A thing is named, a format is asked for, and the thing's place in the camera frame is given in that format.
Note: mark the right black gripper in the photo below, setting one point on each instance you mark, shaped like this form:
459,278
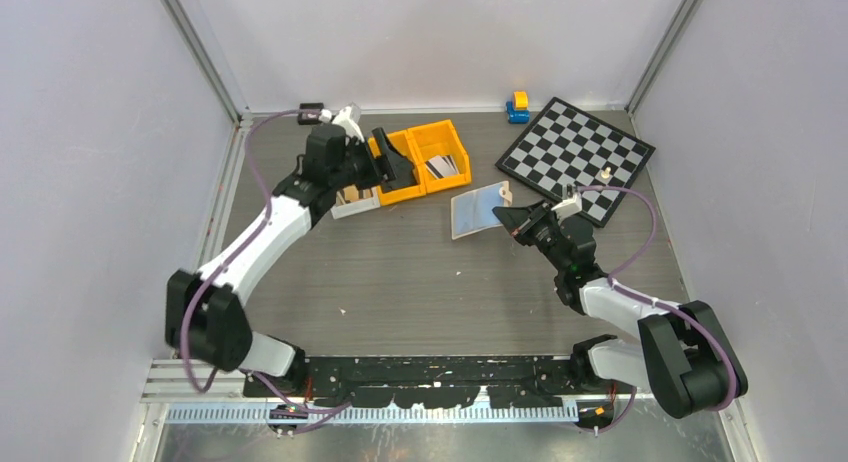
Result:
521,221

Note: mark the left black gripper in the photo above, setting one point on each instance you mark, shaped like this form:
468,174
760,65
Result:
376,176

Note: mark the beige leather card holder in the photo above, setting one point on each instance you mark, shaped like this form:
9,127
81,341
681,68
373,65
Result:
472,211

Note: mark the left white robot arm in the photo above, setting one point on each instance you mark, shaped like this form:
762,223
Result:
205,310

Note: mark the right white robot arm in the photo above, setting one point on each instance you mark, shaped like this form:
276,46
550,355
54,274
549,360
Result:
680,352

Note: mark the black cards in orange bin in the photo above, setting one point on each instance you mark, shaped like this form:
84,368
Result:
407,174

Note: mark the white striped card in bin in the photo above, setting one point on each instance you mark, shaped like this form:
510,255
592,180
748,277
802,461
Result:
442,166

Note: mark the gold cards in white bin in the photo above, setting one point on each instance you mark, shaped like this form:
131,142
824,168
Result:
352,194

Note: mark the middle orange plastic bin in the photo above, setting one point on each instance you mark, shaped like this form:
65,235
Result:
410,184

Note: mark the orange plastic bin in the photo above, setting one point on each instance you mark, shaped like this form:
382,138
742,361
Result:
410,184
442,138

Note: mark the right orange plastic bin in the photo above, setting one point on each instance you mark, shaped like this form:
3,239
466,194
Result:
442,138

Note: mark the white plastic bin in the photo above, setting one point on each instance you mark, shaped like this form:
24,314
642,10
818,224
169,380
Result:
339,211

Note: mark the black white chessboard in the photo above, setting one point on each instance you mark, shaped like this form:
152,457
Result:
565,145

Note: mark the small black square box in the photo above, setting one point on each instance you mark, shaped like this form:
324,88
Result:
310,113

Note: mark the blue yellow toy car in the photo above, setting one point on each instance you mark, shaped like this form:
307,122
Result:
517,108

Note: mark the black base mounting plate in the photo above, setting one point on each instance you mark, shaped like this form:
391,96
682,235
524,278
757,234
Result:
436,382

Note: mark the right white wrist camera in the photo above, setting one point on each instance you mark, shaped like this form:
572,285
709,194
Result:
570,205

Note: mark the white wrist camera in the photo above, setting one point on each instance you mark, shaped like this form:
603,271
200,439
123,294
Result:
347,118
570,205

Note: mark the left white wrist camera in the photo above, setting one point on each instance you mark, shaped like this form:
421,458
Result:
347,118

